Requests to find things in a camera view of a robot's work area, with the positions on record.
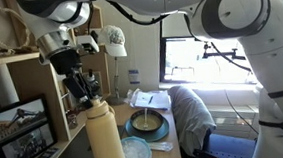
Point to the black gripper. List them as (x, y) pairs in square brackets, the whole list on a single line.
[(78, 85)]

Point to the pale yellow water bottle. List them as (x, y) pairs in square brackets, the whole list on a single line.
[(104, 138)]

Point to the clear plastic cutlery package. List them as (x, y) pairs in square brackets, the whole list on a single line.
[(161, 146)]

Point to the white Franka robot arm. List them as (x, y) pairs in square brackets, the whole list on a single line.
[(244, 25)]

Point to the dark bowl with soup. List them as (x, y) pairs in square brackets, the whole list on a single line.
[(153, 121)]

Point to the light blue plastic bowl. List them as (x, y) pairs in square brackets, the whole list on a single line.
[(138, 154)]

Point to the black and white microscope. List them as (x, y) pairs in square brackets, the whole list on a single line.
[(95, 80)]

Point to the small glass jar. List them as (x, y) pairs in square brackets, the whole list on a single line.
[(72, 121)]

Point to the dark grey laptop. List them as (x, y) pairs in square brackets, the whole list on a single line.
[(73, 154)]

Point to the wooden shelf unit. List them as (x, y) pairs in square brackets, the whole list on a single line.
[(31, 83)]

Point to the white spoon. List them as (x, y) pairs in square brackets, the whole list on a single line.
[(146, 118)]

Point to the dark pen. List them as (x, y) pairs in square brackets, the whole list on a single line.
[(150, 100)]

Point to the white paper stack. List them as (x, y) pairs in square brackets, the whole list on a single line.
[(151, 100)]

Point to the white baseball cap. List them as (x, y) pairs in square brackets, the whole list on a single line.
[(113, 41)]

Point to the black remote control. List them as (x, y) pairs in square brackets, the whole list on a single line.
[(46, 156)]

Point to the teal plate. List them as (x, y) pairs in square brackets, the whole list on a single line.
[(149, 136)]

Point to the gray cloth bundle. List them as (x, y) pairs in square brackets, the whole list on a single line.
[(192, 119)]

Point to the blue perforated board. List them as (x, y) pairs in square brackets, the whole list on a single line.
[(231, 148)]

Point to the blue and white wall label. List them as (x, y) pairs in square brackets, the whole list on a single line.
[(134, 77)]

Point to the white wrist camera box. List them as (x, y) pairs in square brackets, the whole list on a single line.
[(87, 44)]

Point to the black photo frame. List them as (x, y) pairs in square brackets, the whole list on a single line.
[(20, 134)]

